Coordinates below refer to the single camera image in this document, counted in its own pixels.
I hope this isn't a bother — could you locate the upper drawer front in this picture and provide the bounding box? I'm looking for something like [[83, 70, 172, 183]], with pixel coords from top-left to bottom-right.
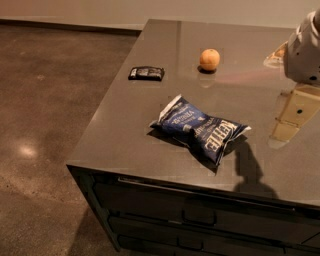
[[94, 182, 319, 244]]

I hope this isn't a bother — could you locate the drawer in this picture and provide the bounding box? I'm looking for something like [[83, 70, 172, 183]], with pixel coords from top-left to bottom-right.
[[108, 217, 320, 256], [94, 182, 319, 244]]

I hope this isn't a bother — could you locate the orange fruit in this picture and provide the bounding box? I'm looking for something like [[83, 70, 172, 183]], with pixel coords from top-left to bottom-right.
[[200, 49, 220, 71]]

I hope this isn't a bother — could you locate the blue chip bag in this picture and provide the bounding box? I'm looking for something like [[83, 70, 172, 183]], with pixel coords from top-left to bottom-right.
[[150, 95, 251, 166]]

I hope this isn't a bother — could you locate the small black snack packet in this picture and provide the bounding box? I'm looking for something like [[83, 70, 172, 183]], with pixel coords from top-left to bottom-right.
[[128, 66, 165, 81]]

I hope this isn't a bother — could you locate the lower drawer front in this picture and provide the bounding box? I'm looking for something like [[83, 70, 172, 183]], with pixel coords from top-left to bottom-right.
[[108, 217, 320, 256]]

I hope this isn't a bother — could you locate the dark cabinet with drawers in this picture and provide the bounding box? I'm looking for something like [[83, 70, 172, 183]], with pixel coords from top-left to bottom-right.
[[67, 20, 320, 251]]

